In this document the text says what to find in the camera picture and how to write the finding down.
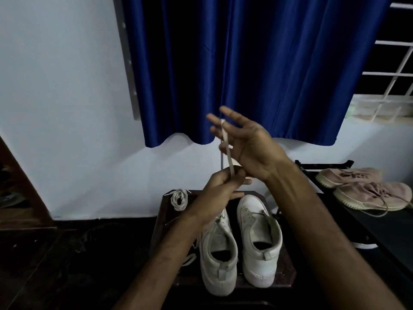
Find black shoe rack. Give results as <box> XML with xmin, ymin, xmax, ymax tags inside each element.
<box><xmin>273</xmin><ymin>159</ymin><xmax>413</xmax><ymax>279</ymax></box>

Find brown wooden door frame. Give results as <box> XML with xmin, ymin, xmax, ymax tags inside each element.
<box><xmin>0</xmin><ymin>134</ymin><xmax>58</xmax><ymax>230</ymax></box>

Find white shoelace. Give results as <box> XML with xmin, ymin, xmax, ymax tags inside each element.
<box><xmin>180</xmin><ymin>118</ymin><xmax>236</xmax><ymax>267</ymax></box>
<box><xmin>164</xmin><ymin>188</ymin><xmax>192</xmax><ymax>212</ymax></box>

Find person's right forearm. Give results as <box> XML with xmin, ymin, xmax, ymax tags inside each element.
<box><xmin>264</xmin><ymin>160</ymin><xmax>408</xmax><ymax>310</ymax></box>

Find person's right hand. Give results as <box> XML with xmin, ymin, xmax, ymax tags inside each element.
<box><xmin>206</xmin><ymin>105</ymin><xmax>290</xmax><ymax>183</ymax></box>

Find grey slipper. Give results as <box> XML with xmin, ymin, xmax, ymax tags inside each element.
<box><xmin>0</xmin><ymin>191</ymin><xmax>29</xmax><ymax>209</ymax></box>

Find dark brown plastic stool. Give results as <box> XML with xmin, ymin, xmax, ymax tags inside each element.
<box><xmin>148</xmin><ymin>190</ymin><xmax>297</xmax><ymax>290</ymax></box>

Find person's left forearm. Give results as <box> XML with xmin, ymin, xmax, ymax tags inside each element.
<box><xmin>111</xmin><ymin>212</ymin><xmax>208</xmax><ymax>310</ymax></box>

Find person's left hand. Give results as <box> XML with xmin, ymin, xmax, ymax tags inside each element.
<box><xmin>189</xmin><ymin>165</ymin><xmax>253</xmax><ymax>227</ymax></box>

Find white window grille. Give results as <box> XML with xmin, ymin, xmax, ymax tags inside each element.
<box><xmin>346</xmin><ymin>1</ymin><xmax>413</xmax><ymax>124</ymax></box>

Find blue curtain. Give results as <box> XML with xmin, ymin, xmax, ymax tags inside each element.
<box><xmin>120</xmin><ymin>0</ymin><xmax>393</xmax><ymax>149</ymax></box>

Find pink sneaker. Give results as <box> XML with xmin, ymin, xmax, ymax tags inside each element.
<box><xmin>333</xmin><ymin>181</ymin><xmax>413</xmax><ymax>218</ymax></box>
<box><xmin>314</xmin><ymin>167</ymin><xmax>383</xmax><ymax>189</ymax></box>

